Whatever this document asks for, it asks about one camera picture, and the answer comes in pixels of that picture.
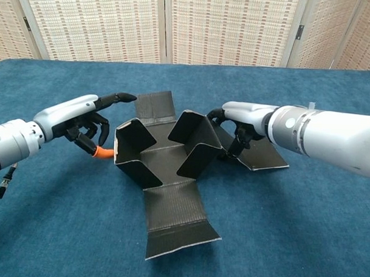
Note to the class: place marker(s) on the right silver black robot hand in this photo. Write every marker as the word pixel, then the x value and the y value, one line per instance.
pixel 249 116

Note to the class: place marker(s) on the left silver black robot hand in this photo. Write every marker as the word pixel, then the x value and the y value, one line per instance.
pixel 67 110

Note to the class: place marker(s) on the black cardboard box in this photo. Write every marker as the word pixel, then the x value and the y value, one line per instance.
pixel 170 202

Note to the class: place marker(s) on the woven folding screen panel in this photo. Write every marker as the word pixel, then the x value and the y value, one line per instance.
pixel 322 34
pixel 94 26
pixel 6 32
pixel 231 30
pixel 368 38

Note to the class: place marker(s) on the black screen hinge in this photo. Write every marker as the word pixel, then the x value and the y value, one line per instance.
pixel 26 22
pixel 300 31

